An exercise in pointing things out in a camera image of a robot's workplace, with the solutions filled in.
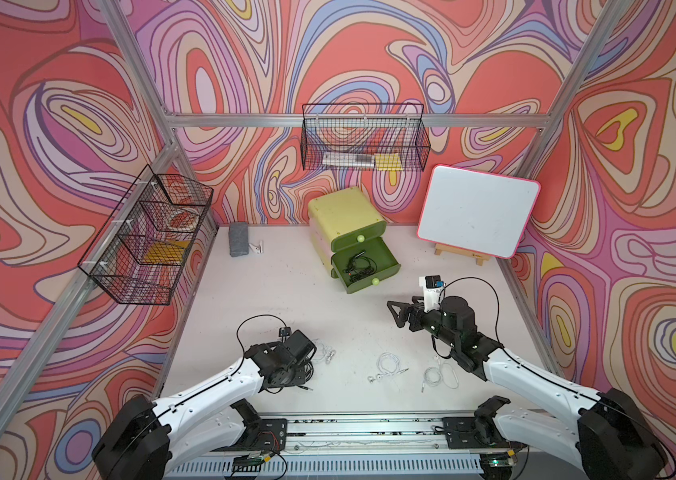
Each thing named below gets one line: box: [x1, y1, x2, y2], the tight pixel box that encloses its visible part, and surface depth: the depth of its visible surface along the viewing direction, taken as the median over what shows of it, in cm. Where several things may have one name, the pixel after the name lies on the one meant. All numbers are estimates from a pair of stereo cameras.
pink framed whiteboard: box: [416, 164, 541, 259], surface depth 105 cm
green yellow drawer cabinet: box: [308, 186, 401, 294], surface depth 96 cm
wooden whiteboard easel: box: [434, 243, 491, 266], surface depth 109 cm
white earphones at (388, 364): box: [367, 352, 409, 383], surface depth 86 cm
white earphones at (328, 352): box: [311, 338, 337, 364], surface depth 88 cm
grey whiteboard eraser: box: [228, 222, 250, 257], surface depth 114 cm
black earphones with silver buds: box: [343, 260, 377, 283], surface depth 98 cm
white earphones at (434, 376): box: [421, 355, 459, 393], surface depth 84 cm
